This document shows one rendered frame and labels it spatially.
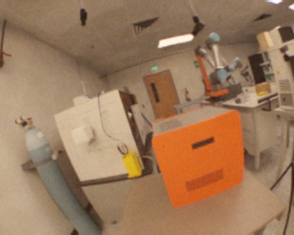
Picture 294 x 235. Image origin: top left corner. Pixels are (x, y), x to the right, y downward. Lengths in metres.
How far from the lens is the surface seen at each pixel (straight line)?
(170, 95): 5.09
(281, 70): 1.30
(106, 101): 1.09
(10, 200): 1.48
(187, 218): 0.72
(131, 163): 1.03
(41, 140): 1.31
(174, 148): 0.58
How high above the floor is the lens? 1.28
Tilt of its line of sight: 7 degrees down
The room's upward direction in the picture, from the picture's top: 18 degrees counter-clockwise
